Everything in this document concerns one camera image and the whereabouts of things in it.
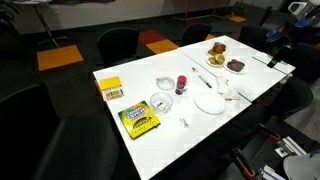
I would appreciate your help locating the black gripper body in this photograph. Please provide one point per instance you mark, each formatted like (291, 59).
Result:
(281, 56)

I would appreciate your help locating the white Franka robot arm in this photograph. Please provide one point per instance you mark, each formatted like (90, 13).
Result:
(301, 23)

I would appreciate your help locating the small glass bowl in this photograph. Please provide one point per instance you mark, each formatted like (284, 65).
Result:
(165, 83)

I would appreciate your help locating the large cut glass bowl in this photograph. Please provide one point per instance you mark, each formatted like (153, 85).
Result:
(161, 104)

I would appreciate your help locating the black office chair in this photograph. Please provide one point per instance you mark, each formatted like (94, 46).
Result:
(23, 126)
(80, 150)
(118, 46)
(252, 36)
(308, 61)
(290, 98)
(196, 33)

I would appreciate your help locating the white plate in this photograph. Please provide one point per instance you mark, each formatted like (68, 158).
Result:
(207, 53)
(241, 71)
(215, 65)

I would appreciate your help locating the dark chocolate bread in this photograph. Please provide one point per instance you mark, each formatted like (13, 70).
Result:
(235, 65)

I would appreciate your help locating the light brown bread roll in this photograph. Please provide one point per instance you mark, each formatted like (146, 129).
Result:
(217, 59)

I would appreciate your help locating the brown stacked bread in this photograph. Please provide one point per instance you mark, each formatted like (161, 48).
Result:
(217, 48)

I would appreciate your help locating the white marker pen black cap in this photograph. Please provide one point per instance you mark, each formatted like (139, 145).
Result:
(205, 81)

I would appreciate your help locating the red capped small bottle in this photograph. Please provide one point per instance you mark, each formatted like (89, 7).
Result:
(181, 85)

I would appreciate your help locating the light grey rounded object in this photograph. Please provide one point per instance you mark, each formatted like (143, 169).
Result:
(303, 166)

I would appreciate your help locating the green marker box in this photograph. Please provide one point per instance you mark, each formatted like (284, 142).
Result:
(139, 119)

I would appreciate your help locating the yellow marker box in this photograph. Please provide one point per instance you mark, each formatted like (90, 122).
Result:
(111, 86)

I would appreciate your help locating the metal table stand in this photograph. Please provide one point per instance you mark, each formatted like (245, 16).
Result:
(45, 23)

